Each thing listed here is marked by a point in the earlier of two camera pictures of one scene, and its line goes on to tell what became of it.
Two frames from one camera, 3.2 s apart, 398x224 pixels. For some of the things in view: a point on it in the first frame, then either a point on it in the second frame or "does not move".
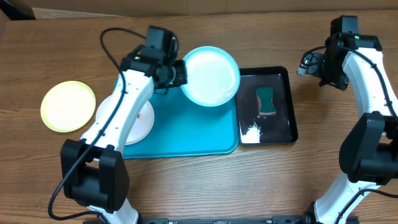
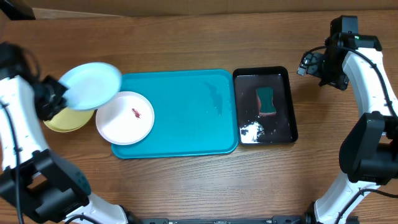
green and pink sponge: [264, 96] does not move
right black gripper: [325, 70] does not move
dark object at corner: [17, 10] does not move
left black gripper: [183, 79] to [53, 109]
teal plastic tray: [181, 128] does not move
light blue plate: [213, 76] to [91, 86]
